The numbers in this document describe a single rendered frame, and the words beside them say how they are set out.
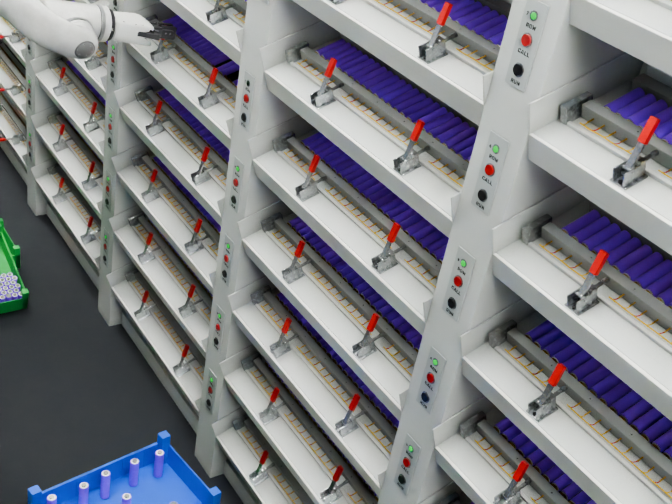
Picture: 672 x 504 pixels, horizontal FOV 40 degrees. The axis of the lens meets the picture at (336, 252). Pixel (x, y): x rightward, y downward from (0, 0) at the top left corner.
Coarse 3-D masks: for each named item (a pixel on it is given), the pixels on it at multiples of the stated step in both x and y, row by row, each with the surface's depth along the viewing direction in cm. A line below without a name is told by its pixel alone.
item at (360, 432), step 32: (256, 288) 218; (256, 320) 215; (288, 320) 202; (288, 352) 206; (320, 352) 202; (288, 384) 203; (320, 384) 198; (352, 384) 194; (320, 416) 192; (352, 416) 188; (384, 416) 188; (352, 448) 186; (384, 448) 184
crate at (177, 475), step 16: (160, 432) 191; (144, 448) 190; (160, 448) 191; (112, 464) 185; (128, 464) 189; (144, 464) 192; (176, 464) 191; (80, 480) 182; (96, 480) 185; (112, 480) 188; (128, 480) 189; (144, 480) 190; (160, 480) 190; (176, 480) 191; (192, 480) 188; (32, 496) 172; (64, 496) 181; (96, 496) 184; (112, 496) 185; (144, 496) 186; (160, 496) 187; (176, 496) 187; (192, 496) 188; (208, 496) 181
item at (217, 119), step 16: (144, 16) 243; (160, 16) 246; (128, 48) 243; (144, 48) 237; (144, 64) 237; (160, 64) 230; (176, 64) 229; (192, 64) 228; (160, 80) 231; (176, 80) 224; (192, 80) 223; (176, 96) 225; (192, 96) 218; (224, 96) 216; (192, 112) 219; (208, 112) 212; (224, 112) 211; (208, 128) 214; (224, 128) 206; (224, 144) 209
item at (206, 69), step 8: (168, 40) 236; (176, 40) 233; (176, 48) 233; (184, 48) 230; (176, 56) 230; (184, 56) 229; (192, 56) 226; (200, 64) 223; (208, 64) 223; (208, 72) 220; (208, 80) 220; (216, 80) 218; (224, 80) 216; (232, 88) 213; (232, 96) 213
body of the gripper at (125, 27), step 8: (112, 16) 217; (120, 16) 219; (128, 16) 221; (136, 16) 224; (112, 24) 217; (120, 24) 217; (128, 24) 218; (136, 24) 219; (144, 24) 221; (112, 32) 217; (120, 32) 217; (128, 32) 218; (136, 32) 219; (120, 40) 219; (128, 40) 219; (136, 40) 220; (144, 40) 221
